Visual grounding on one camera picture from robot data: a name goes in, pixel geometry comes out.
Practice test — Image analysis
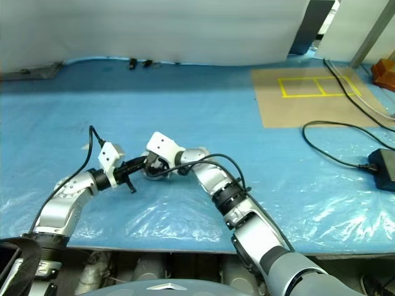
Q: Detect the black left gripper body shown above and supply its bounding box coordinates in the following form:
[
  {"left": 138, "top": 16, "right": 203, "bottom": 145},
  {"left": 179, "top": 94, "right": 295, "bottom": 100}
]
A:
[{"left": 112, "top": 163, "right": 134, "bottom": 186}]

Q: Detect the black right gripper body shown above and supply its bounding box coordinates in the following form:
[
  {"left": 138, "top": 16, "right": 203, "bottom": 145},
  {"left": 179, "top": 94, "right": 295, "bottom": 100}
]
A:
[{"left": 146, "top": 154, "right": 170, "bottom": 177}]

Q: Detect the grey rounded shape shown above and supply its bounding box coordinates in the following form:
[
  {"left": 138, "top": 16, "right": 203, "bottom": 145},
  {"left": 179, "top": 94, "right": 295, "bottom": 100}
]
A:
[
  {"left": 134, "top": 252, "right": 169, "bottom": 281},
  {"left": 220, "top": 255, "right": 259, "bottom": 286}
]

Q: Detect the white rough rounded shape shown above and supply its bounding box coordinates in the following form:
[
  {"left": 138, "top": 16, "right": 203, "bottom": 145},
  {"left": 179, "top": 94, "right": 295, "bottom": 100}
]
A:
[{"left": 75, "top": 251, "right": 109, "bottom": 294}]

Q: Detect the grey robot torso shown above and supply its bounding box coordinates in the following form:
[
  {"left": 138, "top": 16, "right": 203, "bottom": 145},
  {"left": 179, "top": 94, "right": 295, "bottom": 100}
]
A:
[{"left": 92, "top": 273, "right": 247, "bottom": 296}]

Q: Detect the brown cardboard sheet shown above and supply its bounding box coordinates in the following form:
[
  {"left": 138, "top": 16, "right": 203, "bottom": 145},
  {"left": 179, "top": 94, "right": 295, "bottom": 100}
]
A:
[{"left": 250, "top": 67, "right": 389, "bottom": 128}]

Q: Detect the white foam backdrop sheet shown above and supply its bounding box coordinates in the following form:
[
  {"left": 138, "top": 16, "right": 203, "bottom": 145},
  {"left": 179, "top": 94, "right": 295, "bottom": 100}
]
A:
[{"left": 0, "top": 0, "right": 311, "bottom": 67}]

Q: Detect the grey metal rack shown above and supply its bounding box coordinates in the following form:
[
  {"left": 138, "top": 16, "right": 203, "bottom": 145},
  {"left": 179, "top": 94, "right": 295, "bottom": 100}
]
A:
[{"left": 0, "top": 61, "right": 64, "bottom": 81}]

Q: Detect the dark grey column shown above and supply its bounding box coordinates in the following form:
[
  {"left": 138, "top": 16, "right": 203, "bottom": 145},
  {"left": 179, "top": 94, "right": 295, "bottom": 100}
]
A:
[{"left": 289, "top": 0, "right": 336, "bottom": 56}]

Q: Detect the white panel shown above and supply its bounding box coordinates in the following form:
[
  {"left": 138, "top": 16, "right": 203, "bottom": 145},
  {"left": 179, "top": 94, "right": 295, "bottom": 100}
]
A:
[{"left": 316, "top": 0, "right": 388, "bottom": 61}]

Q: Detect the black power adapter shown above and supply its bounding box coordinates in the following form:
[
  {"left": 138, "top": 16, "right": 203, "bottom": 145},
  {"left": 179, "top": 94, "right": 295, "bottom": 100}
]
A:
[{"left": 367, "top": 148, "right": 395, "bottom": 192}]

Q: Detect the clear plastic tube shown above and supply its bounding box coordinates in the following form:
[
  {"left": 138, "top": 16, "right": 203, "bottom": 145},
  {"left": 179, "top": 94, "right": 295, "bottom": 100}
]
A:
[{"left": 326, "top": 59, "right": 395, "bottom": 121}]

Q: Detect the brown orange box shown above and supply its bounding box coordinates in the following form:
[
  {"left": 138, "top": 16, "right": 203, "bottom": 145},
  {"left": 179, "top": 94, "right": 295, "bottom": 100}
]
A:
[{"left": 370, "top": 57, "right": 395, "bottom": 89}]

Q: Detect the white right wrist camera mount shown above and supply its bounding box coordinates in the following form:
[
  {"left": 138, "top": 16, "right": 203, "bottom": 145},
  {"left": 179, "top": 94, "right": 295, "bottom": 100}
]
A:
[{"left": 145, "top": 131, "right": 186, "bottom": 169}]

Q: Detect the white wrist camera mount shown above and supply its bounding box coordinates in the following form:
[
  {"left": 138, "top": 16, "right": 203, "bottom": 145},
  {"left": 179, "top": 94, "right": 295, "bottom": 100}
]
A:
[
  {"left": 145, "top": 131, "right": 186, "bottom": 169},
  {"left": 98, "top": 141, "right": 127, "bottom": 187}
]

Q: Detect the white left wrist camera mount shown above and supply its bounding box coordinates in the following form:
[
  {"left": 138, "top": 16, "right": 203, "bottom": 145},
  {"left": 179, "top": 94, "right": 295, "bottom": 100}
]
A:
[{"left": 98, "top": 141, "right": 127, "bottom": 187}]

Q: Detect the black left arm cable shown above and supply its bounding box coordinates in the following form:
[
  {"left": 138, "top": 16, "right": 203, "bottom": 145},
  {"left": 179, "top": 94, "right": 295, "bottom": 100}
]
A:
[{"left": 29, "top": 125, "right": 109, "bottom": 235}]

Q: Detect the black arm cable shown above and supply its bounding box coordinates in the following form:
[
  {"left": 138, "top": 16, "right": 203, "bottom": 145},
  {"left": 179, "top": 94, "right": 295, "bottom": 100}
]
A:
[
  {"left": 166, "top": 153, "right": 296, "bottom": 252},
  {"left": 29, "top": 125, "right": 109, "bottom": 235}
]

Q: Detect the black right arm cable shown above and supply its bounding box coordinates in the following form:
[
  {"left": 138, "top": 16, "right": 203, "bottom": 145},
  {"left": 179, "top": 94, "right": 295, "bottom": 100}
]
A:
[{"left": 166, "top": 153, "right": 296, "bottom": 252}]

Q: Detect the black fabric strap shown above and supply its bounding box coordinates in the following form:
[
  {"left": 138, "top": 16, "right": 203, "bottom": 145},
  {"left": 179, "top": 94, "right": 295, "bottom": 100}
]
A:
[{"left": 0, "top": 236, "right": 43, "bottom": 296}]

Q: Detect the long black cable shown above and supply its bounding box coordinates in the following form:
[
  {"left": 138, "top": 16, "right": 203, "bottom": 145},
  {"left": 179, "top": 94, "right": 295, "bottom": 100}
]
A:
[{"left": 323, "top": 57, "right": 395, "bottom": 133}]

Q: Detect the black power adapter cable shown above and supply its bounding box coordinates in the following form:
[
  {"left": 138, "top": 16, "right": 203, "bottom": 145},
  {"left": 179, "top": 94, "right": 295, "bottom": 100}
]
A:
[{"left": 302, "top": 120, "right": 395, "bottom": 173}]

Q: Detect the aluminium profile post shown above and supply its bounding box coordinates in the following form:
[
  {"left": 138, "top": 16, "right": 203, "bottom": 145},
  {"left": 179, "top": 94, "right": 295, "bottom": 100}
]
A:
[{"left": 350, "top": 0, "right": 395, "bottom": 68}]

